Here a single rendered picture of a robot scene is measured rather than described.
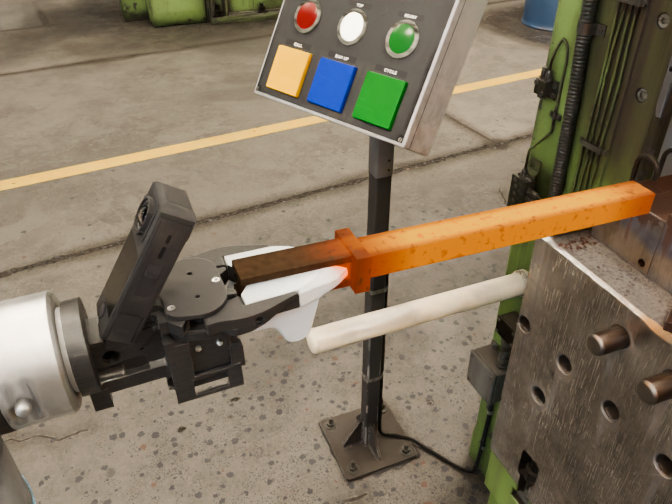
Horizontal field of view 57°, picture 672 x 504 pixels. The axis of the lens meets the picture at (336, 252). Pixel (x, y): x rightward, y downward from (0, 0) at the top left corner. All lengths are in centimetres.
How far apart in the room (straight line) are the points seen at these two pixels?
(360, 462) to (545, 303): 91
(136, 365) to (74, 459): 133
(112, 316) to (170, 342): 4
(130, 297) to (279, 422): 136
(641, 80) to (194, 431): 136
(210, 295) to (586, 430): 59
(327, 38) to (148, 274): 71
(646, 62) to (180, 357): 74
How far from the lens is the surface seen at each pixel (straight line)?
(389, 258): 50
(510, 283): 122
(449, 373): 192
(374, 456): 169
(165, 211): 41
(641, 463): 85
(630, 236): 83
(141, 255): 43
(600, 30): 102
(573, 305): 84
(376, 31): 102
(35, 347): 45
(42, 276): 249
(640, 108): 99
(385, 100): 96
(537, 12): 547
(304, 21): 111
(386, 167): 119
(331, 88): 103
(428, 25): 97
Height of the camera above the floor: 136
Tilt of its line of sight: 35 degrees down
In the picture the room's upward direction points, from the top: straight up
